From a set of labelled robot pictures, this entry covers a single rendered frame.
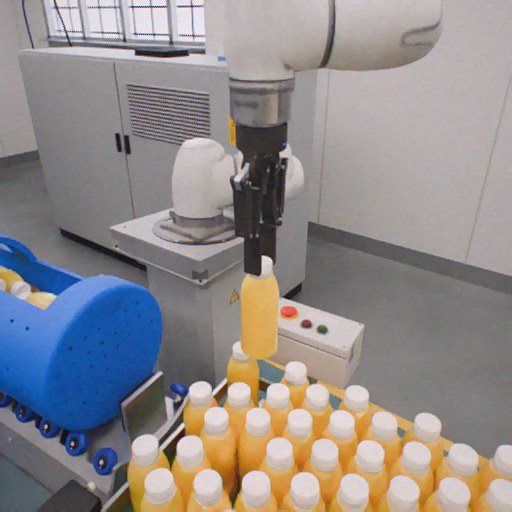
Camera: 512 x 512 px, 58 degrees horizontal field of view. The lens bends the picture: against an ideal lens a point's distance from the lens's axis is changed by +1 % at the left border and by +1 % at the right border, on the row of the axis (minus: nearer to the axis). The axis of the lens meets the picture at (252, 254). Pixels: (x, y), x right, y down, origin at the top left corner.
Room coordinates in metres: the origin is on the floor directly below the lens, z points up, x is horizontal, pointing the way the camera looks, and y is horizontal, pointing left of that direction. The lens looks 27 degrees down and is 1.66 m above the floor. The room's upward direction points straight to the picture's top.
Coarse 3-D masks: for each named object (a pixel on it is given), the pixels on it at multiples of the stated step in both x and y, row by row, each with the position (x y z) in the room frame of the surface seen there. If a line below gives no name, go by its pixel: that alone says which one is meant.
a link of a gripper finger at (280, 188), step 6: (282, 162) 0.70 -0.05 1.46; (288, 162) 0.71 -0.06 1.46; (282, 174) 0.70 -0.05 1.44; (282, 180) 0.70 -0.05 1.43; (276, 186) 0.70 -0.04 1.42; (282, 186) 0.70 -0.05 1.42; (276, 192) 0.70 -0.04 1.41; (282, 192) 0.70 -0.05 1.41; (282, 198) 0.70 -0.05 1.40; (282, 204) 0.70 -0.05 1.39; (282, 210) 0.70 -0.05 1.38
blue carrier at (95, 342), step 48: (0, 240) 0.95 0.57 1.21; (48, 288) 0.99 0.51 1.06; (96, 288) 0.70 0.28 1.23; (144, 288) 0.77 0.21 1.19; (0, 336) 0.65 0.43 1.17; (48, 336) 0.61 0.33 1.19; (96, 336) 0.66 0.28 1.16; (144, 336) 0.75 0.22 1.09; (0, 384) 0.63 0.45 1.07; (48, 384) 0.57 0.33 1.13; (96, 384) 0.64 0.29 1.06
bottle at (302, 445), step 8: (288, 432) 0.54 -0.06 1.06; (312, 432) 0.54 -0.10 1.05; (288, 440) 0.53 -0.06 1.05; (296, 440) 0.52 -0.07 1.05; (304, 440) 0.52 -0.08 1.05; (312, 440) 0.53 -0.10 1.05; (296, 448) 0.52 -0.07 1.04; (304, 448) 0.52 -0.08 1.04; (296, 456) 0.51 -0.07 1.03; (304, 456) 0.51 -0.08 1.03
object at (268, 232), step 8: (264, 224) 0.68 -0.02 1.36; (264, 232) 0.68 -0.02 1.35; (272, 232) 0.67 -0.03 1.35; (264, 240) 0.68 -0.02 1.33; (272, 240) 0.67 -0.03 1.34; (264, 248) 0.68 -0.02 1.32; (272, 248) 0.67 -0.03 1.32; (264, 256) 0.68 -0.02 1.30; (272, 256) 0.67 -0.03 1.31; (272, 264) 0.67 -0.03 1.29
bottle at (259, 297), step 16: (272, 272) 0.66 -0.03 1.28; (256, 288) 0.64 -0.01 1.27; (272, 288) 0.64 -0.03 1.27; (256, 304) 0.63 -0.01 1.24; (272, 304) 0.64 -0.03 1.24; (256, 320) 0.63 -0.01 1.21; (272, 320) 0.64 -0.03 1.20; (256, 336) 0.63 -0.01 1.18; (272, 336) 0.64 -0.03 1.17; (256, 352) 0.63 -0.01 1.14; (272, 352) 0.64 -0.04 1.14
